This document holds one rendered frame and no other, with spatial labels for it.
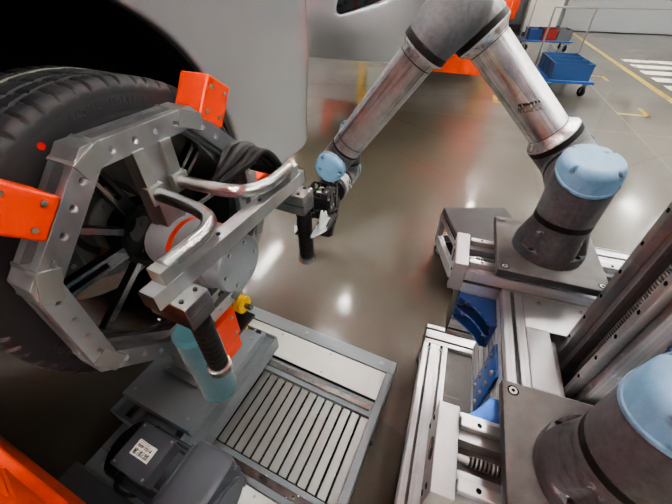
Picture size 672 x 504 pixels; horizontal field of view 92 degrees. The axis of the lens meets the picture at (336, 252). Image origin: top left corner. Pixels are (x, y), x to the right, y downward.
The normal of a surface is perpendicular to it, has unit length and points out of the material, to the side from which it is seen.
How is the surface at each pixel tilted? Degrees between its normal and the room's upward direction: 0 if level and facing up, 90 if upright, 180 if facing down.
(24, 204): 90
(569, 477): 72
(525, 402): 0
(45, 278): 90
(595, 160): 7
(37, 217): 90
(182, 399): 0
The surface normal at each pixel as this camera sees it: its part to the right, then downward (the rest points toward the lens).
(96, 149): 0.91, 0.28
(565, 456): -0.94, -0.33
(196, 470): 0.00, -0.76
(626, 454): -0.98, 0.14
